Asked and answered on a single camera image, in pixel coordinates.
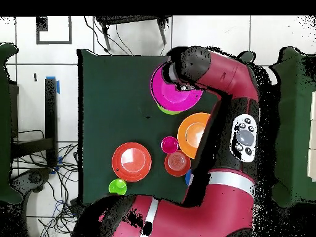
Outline green bowl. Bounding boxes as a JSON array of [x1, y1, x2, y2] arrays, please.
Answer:
[[156, 103, 184, 116]]

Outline pink bowl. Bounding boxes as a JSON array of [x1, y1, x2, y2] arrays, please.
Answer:
[[149, 62, 204, 112]]

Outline magenta red cup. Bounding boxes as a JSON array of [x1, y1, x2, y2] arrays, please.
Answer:
[[160, 136, 179, 154]]

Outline large yellow-orange bowl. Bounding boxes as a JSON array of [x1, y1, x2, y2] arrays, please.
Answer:
[[177, 112, 211, 160]]

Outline small orange-red bowl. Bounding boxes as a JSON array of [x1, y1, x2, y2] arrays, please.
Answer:
[[164, 149, 191, 178]]

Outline wide orange-red bowl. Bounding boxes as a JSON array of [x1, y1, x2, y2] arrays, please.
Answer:
[[111, 142, 152, 183]]

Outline blue bowl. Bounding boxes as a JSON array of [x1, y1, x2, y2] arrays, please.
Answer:
[[185, 168, 194, 187]]

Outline dark green tablecloth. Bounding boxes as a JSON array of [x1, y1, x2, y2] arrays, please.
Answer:
[[77, 48, 256, 207]]

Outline green cup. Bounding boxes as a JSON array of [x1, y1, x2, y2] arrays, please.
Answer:
[[108, 178, 128, 196]]

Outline blue tape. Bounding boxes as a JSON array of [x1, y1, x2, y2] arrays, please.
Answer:
[[45, 75, 60, 94]]

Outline black metal bar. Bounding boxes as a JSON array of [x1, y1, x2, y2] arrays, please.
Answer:
[[44, 77, 59, 168]]

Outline black metal stand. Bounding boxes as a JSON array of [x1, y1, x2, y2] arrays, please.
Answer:
[[94, 15, 171, 51]]

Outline green cloth side table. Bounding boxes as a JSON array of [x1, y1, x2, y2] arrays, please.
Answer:
[[0, 42, 24, 205], [268, 46, 316, 209]]

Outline white boxes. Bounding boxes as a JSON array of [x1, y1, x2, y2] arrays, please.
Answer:
[[307, 91, 316, 182]]

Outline tangle of floor cables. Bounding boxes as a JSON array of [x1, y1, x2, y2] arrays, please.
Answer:
[[12, 129, 83, 237]]

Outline black square floor frame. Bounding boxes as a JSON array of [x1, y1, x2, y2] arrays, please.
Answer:
[[35, 16, 73, 45]]

